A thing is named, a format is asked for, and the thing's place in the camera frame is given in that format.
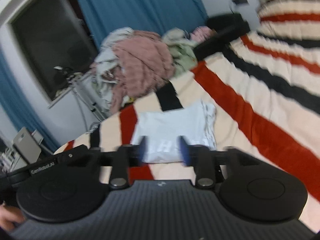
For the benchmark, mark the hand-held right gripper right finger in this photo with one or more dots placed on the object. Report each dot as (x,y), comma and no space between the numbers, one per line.
(184,152)

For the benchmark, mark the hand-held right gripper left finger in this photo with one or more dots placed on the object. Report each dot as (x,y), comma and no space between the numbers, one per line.
(142,153)

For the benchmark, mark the white t-shirt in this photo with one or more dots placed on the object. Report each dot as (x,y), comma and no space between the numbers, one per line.
(172,127)

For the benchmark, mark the person's left hand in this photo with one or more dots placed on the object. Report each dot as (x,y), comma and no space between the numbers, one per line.
(8,217)

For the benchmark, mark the grey backed chair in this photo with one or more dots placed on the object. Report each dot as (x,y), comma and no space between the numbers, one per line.
(26,147)

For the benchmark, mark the row of cosmetic bottles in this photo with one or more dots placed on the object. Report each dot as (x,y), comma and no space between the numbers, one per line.
(6,158)

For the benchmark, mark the blue curtain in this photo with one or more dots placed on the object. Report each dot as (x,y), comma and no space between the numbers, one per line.
(140,7)
(20,105)

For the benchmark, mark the white grey crumpled garment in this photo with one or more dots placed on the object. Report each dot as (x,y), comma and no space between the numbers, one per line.
(103,87)

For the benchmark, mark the garment steamer stand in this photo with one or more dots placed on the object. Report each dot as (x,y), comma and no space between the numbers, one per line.
(82,100)

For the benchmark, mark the red black striped blanket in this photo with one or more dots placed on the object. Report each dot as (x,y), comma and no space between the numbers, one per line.
(250,100)

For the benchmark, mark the pale green garment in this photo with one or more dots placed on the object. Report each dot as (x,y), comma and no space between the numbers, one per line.
(181,52)

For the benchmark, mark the pale grey hoodie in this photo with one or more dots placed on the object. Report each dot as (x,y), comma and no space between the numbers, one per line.
(115,38)

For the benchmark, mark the small pink garment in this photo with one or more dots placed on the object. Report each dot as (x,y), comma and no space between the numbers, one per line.
(201,32)

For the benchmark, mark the black armchair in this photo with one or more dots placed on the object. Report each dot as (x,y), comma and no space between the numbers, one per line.
(222,32)

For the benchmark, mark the dark window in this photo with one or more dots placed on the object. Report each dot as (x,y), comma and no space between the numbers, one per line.
(55,37)

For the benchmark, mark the wall socket with charger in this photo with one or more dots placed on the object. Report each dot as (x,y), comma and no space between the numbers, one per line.
(239,0)

